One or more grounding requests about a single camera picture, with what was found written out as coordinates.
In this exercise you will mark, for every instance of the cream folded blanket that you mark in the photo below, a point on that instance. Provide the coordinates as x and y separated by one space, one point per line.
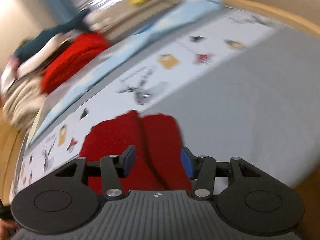
23 104

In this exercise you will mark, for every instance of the white pink folded bedding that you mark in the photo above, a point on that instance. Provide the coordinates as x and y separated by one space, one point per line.
16 70

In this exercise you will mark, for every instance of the wooden bed frame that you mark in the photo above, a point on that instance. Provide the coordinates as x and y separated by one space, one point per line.
11 139

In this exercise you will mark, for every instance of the grey printed bed sheet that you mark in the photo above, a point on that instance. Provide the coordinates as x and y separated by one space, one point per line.
237 83

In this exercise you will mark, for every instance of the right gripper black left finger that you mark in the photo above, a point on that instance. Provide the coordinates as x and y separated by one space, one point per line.
73 195

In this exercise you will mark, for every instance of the teal shark plush toy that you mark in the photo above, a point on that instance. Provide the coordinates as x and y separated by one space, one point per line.
26 51

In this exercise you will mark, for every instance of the bright red folded blanket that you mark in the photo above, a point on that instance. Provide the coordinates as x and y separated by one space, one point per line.
83 50

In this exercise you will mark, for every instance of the light blue duvet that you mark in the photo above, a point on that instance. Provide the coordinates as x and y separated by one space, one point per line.
185 13

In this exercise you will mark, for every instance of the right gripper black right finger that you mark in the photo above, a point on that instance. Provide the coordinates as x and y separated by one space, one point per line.
244 197

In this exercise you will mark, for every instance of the dark red knit sweater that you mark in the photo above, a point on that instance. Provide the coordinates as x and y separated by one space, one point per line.
158 144

